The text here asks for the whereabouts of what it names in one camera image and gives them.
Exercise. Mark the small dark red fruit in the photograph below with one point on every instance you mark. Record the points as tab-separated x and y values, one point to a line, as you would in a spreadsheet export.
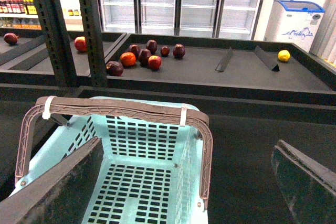
165	50

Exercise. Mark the light blue plastic shopping basket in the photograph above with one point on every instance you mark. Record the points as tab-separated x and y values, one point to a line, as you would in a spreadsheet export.
150	172

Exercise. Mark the white blue chest freezer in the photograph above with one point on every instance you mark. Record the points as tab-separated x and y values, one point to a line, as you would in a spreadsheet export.
294	22

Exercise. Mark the black perforated post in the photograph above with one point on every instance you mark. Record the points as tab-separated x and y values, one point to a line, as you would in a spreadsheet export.
57	41
92	30

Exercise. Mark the near black display tray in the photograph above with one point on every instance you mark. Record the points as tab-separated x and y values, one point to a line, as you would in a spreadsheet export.
243	186

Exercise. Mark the dark red fruit back centre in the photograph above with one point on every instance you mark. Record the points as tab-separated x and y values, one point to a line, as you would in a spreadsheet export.
151	45

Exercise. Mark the black display tray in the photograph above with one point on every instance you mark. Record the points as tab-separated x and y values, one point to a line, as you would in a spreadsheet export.
243	69
243	186
29	63

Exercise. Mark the left black display tray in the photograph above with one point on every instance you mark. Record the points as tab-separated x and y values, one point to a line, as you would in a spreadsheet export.
29	63

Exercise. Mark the orange fruit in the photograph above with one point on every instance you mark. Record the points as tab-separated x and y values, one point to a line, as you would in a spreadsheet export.
128	59

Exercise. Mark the black triangular divider right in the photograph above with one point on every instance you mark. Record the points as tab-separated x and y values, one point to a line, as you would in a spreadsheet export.
270	63

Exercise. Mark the shelf with bottles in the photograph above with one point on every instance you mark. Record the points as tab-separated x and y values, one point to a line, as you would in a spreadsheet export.
23	14

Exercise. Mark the red apple behind post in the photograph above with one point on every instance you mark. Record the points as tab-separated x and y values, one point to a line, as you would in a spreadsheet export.
80	44

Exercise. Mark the dark red fruit front left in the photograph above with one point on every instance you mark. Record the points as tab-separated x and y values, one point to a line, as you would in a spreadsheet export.
114	68

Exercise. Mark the red apple front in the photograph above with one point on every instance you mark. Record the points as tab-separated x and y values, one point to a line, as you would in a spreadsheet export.
154	62

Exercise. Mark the dark red fruit right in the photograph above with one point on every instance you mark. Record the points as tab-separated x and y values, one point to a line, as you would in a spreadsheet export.
179	51

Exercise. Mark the yellow lemon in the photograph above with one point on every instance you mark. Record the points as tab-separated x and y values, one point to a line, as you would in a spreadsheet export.
284	56

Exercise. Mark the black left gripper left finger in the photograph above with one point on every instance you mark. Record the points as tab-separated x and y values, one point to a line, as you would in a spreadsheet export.
61	194

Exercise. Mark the black divider left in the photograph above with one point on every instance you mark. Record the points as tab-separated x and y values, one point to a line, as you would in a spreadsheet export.
225	61

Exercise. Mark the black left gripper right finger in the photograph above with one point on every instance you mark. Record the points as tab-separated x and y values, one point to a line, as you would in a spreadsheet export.
307	186

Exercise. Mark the dark red fruit far left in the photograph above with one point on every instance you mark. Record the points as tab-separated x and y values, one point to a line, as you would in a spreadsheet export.
11	38

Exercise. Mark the brown basket handle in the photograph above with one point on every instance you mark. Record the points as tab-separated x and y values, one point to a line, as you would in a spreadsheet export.
52	105

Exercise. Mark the glass door refrigerator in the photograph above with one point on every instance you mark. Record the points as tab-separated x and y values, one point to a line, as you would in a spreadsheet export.
229	19

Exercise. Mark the far black display tray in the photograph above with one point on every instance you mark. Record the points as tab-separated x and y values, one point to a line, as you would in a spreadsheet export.
243	69

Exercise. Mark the dark red fruit back left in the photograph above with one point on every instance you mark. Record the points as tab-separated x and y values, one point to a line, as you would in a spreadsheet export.
135	49

